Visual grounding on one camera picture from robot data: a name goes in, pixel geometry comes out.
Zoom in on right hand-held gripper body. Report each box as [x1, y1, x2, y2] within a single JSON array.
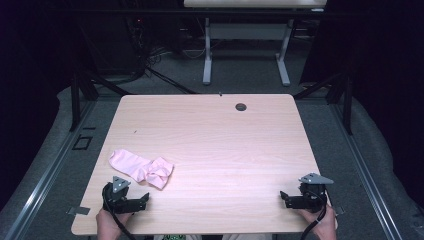
[[288, 172, 335, 214]]

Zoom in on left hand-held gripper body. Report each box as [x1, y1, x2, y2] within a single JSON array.
[[101, 175, 142, 215]]

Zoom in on pink sock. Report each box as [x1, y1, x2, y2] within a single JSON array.
[[108, 148, 175, 191]]

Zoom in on person's left hand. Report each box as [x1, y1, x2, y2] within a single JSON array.
[[95, 208, 134, 240]]

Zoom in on person's right hand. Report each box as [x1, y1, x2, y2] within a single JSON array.
[[297, 203, 338, 240]]

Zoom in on white desk with grey legs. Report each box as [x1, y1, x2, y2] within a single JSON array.
[[183, 0, 329, 87]]

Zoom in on left hand-held gripper black cable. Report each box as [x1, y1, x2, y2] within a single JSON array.
[[102, 186, 137, 240]]

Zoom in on hand-held gripper black cable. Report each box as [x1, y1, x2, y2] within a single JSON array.
[[102, 186, 137, 240], [299, 190, 329, 240]]

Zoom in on right hand-held gripper black cable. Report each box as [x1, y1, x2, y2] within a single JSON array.
[[299, 190, 329, 240]]

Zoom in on grey metal floor rail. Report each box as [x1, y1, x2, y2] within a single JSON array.
[[0, 99, 98, 240], [329, 103, 405, 240]]

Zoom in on black metal frame stand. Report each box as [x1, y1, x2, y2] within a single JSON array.
[[293, 69, 355, 136], [68, 64, 132, 133]]

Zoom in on black floor cable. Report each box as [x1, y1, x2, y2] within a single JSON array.
[[145, 65, 198, 95]]

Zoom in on bundle of dark cables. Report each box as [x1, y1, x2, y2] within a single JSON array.
[[124, 14, 174, 76]]

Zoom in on black horizontal frame bar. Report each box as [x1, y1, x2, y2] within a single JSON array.
[[66, 7, 351, 18]]

